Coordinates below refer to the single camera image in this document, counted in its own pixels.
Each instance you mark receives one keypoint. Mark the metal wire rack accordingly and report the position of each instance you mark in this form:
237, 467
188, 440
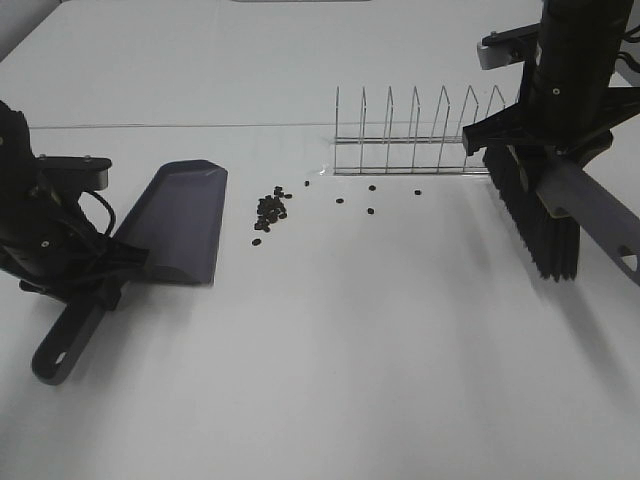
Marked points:
409, 140

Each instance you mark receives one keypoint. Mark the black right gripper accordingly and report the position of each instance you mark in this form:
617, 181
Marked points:
568, 102

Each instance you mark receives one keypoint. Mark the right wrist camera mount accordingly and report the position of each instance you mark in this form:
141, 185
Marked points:
500, 49

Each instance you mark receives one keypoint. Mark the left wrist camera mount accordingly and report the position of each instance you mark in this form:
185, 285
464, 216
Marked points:
85, 173

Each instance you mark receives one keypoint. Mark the pile of coffee beans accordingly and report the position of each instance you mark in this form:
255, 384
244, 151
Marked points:
271, 209

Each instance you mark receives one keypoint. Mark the grey plastic dustpan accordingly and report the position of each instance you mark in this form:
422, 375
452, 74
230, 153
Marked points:
178, 218

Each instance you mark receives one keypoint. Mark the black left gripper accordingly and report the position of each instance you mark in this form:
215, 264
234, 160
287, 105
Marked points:
47, 241

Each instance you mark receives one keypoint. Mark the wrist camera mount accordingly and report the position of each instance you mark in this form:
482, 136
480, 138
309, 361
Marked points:
500, 49
85, 173

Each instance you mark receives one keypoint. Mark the grey brush black bristles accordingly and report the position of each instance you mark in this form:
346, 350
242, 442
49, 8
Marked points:
550, 215

